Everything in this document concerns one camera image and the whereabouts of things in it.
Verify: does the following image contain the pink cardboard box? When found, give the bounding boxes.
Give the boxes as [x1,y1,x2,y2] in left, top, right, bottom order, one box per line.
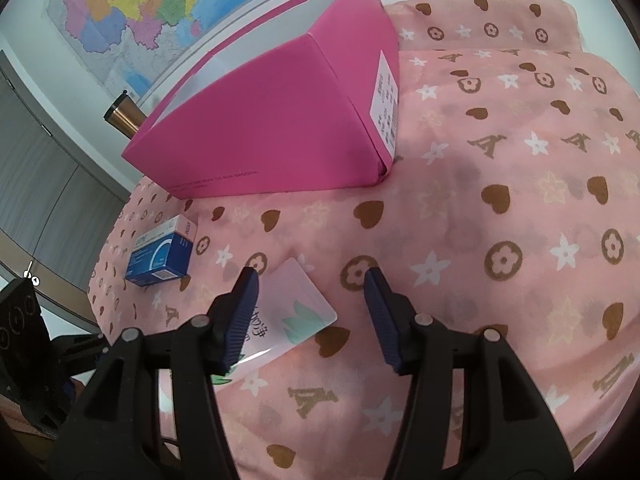
[121,0,401,201]

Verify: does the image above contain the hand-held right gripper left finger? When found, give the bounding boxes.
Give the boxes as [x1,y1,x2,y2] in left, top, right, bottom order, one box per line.
[47,266,261,480]

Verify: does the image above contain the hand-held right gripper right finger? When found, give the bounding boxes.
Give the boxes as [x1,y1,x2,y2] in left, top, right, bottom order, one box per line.
[363,266,574,480]

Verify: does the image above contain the copper metal tumbler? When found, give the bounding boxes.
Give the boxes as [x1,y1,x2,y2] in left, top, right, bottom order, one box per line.
[103,91,147,139]

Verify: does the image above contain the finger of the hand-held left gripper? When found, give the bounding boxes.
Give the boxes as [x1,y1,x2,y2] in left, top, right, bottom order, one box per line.
[50,331,109,377]

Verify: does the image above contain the dark blue medicine box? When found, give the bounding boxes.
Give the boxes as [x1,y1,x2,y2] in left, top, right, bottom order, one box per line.
[124,214,199,288]

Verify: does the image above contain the large colourful wall map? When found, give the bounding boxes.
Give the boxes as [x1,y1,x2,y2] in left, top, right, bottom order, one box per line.
[47,0,283,107]

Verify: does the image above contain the pink printed blanket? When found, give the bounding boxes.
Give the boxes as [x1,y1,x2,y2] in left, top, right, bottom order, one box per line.
[87,0,640,480]

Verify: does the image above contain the grey cabinet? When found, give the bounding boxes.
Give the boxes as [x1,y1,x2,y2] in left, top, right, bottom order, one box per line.
[0,50,132,291]

